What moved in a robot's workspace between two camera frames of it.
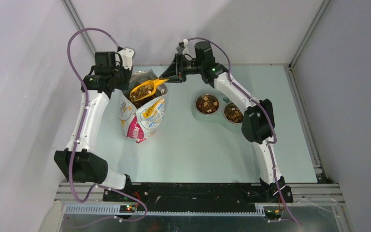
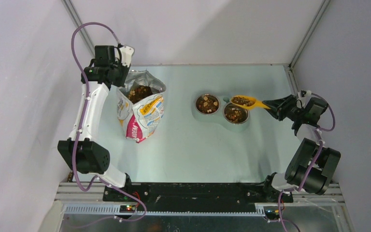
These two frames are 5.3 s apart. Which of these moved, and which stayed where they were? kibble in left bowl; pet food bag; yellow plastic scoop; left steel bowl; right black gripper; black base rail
Moved: yellow plastic scoop; right black gripper
Stayed: pet food bag; left steel bowl; black base rail; kibble in left bowl
